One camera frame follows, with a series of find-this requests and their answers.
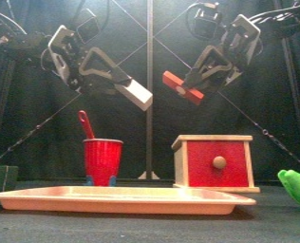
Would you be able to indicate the white toy block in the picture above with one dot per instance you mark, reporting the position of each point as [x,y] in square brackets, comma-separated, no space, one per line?
[137,93]

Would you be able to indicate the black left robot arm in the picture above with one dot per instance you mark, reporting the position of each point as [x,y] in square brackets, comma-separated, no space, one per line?
[17,42]

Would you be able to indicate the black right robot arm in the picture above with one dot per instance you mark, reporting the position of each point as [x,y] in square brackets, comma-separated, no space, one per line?
[284,17]

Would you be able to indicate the pink rectangular plate tray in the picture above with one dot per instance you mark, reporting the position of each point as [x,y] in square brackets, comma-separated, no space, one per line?
[123,199]

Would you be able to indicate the red plastic cup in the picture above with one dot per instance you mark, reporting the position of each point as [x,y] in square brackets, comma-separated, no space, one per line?
[103,161]

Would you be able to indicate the wooden box with red drawer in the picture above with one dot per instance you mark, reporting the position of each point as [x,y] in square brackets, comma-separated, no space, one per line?
[216,164]

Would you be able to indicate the dark green box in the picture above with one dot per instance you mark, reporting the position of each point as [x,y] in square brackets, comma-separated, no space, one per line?
[1,178]

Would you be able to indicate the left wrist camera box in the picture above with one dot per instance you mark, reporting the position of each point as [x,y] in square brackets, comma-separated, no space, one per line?
[88,27]

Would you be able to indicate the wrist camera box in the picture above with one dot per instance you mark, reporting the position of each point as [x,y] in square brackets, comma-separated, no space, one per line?
[88,27]
[207,20]

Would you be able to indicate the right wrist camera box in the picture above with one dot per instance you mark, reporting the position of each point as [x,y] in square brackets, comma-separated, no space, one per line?
[207,20]

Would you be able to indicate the metal frame pole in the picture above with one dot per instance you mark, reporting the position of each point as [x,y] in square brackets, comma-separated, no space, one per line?
[149,126]

